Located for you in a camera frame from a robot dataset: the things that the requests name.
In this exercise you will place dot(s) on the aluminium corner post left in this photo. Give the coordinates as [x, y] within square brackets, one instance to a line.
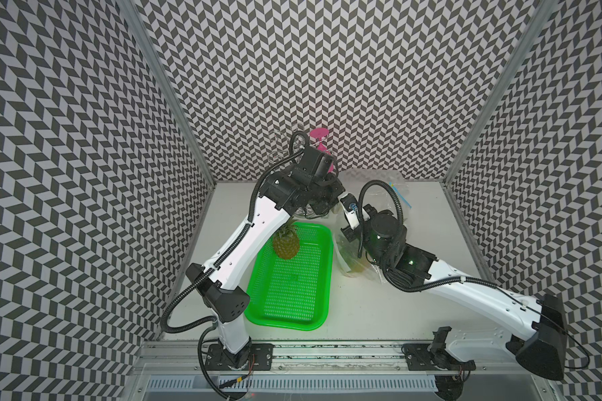
[136, 26]

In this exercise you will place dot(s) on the aluminium corner post right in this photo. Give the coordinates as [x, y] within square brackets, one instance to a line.
[540, 17]

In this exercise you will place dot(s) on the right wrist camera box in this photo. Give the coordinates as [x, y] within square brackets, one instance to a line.
[352, 209]

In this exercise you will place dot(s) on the aluminium front rail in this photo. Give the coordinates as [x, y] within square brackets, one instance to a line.
[297, 370]

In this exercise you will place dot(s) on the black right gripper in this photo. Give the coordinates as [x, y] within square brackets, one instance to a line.
[349, 232]

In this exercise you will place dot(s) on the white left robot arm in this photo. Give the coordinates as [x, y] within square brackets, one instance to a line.
[274, 201]

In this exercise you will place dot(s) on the aluminium corner post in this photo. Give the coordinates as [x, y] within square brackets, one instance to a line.
[136, 26]
[540, 17]

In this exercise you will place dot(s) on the green plastic basket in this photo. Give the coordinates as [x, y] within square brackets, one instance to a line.
[293, 293]

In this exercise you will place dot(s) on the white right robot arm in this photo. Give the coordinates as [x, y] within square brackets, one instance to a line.
[537, 332]

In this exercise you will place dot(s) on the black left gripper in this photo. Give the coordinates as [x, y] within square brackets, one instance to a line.
[337, 189]

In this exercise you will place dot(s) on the pink plastic wine glass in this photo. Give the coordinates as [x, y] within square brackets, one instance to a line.
[319, 137]

